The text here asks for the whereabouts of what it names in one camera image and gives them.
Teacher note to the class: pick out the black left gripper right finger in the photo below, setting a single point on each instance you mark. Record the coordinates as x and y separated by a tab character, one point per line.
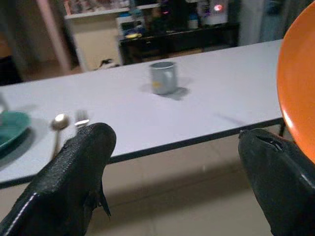
285	186

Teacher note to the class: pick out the silver metal fork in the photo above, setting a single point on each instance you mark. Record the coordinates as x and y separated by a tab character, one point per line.
81	119

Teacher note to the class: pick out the orange plastic plate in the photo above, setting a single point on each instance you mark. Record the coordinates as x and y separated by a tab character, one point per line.
300	73

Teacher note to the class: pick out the white cabinet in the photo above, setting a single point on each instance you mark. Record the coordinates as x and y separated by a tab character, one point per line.
93	44

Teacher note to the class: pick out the black shelf unit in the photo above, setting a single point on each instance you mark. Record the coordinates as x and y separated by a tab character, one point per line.
177	41

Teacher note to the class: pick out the long white table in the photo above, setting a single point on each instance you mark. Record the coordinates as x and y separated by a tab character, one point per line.
197	110

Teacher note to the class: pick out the white appliance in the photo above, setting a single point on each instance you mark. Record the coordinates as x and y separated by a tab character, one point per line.
216	11

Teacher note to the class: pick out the metal spoon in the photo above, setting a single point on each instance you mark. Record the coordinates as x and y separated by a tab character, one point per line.
60	121

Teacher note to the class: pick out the grey metal mug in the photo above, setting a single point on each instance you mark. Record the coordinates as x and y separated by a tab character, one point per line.
163	78

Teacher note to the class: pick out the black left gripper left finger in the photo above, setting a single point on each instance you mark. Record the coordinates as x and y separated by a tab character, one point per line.
64	186

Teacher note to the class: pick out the green plate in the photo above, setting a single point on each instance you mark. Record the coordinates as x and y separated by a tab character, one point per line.
12	127

